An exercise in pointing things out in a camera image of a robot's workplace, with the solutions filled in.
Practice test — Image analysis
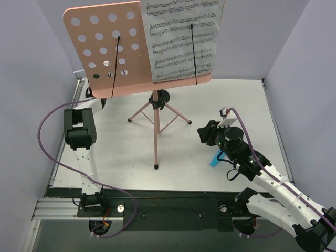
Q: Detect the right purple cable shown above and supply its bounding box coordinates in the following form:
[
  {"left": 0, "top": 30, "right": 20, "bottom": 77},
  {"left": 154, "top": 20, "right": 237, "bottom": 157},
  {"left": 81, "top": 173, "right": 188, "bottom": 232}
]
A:
[{"left": 227, "top": 107, "right": 336, "bottom": 239}]

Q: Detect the black microphone desk stand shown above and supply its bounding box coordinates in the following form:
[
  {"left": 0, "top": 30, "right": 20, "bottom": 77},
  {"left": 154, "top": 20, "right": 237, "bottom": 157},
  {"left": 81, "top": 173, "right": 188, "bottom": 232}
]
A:
[{"left": 149, "top": 90, "right": 170, "bottom": 108}]

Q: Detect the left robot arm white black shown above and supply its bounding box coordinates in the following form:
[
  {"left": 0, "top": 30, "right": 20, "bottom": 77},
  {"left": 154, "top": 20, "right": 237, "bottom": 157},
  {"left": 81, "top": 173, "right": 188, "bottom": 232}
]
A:
[{"left": 64, "top": 88, "right": 108, "bottom": 216}]

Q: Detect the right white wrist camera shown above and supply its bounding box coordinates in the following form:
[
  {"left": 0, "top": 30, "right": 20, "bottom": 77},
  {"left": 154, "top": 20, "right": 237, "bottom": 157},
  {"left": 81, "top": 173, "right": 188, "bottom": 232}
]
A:
[{"left": 217, "top": 107, "right": 237, "bottom": 128}]

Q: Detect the sheet music page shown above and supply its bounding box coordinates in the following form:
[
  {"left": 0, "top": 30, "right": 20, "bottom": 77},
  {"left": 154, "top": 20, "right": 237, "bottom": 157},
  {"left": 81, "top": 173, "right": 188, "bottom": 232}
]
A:
[{"left": 140, "top": 0, "right": 225, "bottom": 82}]

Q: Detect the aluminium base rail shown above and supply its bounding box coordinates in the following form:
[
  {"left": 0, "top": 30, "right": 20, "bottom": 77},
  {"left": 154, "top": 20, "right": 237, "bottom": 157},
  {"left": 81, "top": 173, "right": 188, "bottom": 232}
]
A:
[{"left": 31, "top": 197, "right": 316, "bottom": 221}]

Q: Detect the blue toy microphone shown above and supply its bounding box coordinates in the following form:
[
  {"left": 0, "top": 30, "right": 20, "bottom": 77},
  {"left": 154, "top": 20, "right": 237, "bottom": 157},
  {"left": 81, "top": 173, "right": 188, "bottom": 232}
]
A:
[{"left": 209, "top": 151, "right": 223, "bottom": 168}]

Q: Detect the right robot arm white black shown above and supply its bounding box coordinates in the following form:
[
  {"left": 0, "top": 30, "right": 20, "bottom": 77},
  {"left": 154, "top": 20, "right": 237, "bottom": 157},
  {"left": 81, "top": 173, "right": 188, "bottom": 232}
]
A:
[{"left": 197, "top": 120, "right": 335, "bottom": 251}]

